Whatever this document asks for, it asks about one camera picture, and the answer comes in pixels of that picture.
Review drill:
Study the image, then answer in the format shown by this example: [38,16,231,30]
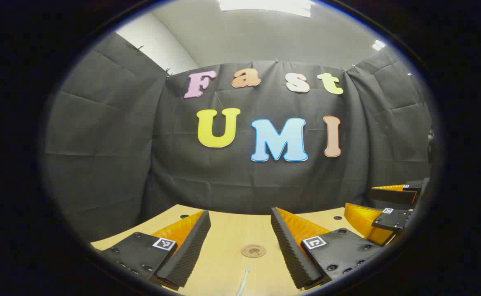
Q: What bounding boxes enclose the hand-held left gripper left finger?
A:
[97,210,211,291]

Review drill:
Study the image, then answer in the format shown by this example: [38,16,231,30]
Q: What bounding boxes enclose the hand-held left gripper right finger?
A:
[271,207,383,290]

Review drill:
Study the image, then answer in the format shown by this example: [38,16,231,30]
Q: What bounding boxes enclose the round brown coaster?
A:
[240,244,267,258]

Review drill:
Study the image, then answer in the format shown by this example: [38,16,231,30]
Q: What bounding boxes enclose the white toothbrush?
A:
[236,267,251,296]

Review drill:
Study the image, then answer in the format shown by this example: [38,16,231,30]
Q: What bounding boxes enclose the light wooden desktop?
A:
[90,204,389,296]

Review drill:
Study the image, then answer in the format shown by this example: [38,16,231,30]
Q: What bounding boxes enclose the black backdrop cloth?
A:
[43,31,434,243]

